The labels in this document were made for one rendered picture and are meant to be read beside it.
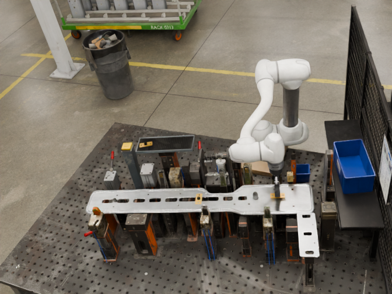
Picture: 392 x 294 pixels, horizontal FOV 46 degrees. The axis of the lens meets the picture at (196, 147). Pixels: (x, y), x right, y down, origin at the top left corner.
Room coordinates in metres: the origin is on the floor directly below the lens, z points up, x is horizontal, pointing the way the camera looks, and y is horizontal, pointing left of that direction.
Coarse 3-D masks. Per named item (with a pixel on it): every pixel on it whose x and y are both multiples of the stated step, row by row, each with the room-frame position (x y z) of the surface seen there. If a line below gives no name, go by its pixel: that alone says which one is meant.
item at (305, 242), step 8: (312, 216) 1.59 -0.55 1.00; (304, 224) 1.55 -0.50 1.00; (312, 224) 1.54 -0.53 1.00; (312, 232) 1.49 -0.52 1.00; (304, 240) 1.45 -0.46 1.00; (312, 240) 1.44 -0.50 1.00; (304, 248) 1.40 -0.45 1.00; (312, 248) 1.39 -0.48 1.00; (304, 256) 1.36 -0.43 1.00; (312, 256) 1.35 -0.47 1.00
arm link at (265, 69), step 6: (264, 60) 2.37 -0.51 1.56; (258, 66) 2.33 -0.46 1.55; (264, 66) 2.31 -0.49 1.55; (270, 66) 2.29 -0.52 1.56; (276, 66) 2.28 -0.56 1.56; (258, 72) 2.29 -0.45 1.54; (264, 72) 2.27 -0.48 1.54; (270, 72) 2.26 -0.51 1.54; (276, 72) 2.26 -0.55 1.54; (258, 78) 2.25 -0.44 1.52; (270, 78) 2.23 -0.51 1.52; (276, 78) 2.25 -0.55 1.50
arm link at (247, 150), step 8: (264, 80) 2.21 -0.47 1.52; (272, 80) 2.23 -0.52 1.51; (264, 88) 2.17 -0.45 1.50; (272, 88) 2.18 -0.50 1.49; (264, 96) 2.12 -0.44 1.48; (272, 96) 2.13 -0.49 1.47; (264, 104) 2.06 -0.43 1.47; (256, 112) 2.03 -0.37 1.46; (264, 112) 2.03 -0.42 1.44; (248, 120) 1.99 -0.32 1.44; (256, 120) 1.98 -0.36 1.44; (248, 128) 1.93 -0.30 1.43; (240, 136) 1.90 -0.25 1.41; (248, 136) 1.86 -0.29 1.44; (240, 144) 1.82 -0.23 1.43; (248, 144) 1.81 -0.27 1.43; (256, 144) 1.80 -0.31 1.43; (232, 152) 1.79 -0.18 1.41; (240, 152) 1.78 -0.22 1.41; (248, 152) 1.76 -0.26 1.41; (256, 152) 1.76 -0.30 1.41; (240, 160) 1.77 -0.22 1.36; (248, 160) 1.75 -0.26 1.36; (256, 160) 1.75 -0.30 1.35
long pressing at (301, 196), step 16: (96, 192) 2.13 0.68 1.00; (112, 192) 2.10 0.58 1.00; (128, 192) 2.07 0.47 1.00; (144, 192) 2.04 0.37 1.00; (160, 192) 2.01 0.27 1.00; (176, 192) 1.99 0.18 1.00; (192, 192) 1.96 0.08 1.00; (208, 192) 1.93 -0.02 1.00; (240, 192) 1.88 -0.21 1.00; (272, 192) 1.82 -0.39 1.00; (288, 192) 1.80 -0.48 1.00; (304, 192) 1.77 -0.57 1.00; (112, 208) 1.96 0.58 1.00; (128, 208) 1.94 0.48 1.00; (144, 208) 1.91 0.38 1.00; (160, 208) 1.88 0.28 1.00; (176, 208) 1.86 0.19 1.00; (192, 208) 1.83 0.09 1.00; (208, 208) 1.81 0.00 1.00; (224, 208) 1.78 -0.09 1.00; (240, 208) 1.76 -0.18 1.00; (256, 208) 1.73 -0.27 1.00; (272, 208) 1.71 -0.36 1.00; (288, 208) 1.68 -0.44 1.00; (304, 208) 1.66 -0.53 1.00
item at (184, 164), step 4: (188, 160) 2.14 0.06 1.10; (184, 164) 2.11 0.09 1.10; (188, 164) 2.11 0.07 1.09; (184, 168) 2.10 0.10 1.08; (188, 168) 2.10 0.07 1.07; (184, 172) 2.11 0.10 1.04; (188, 172) 2.10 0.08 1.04; (184, 176) 2.11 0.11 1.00; (188, 176) 2.11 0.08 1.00; (188, 180) 2.11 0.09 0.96; (188, 184) 2.11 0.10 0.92; (192, 200) 2.11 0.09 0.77
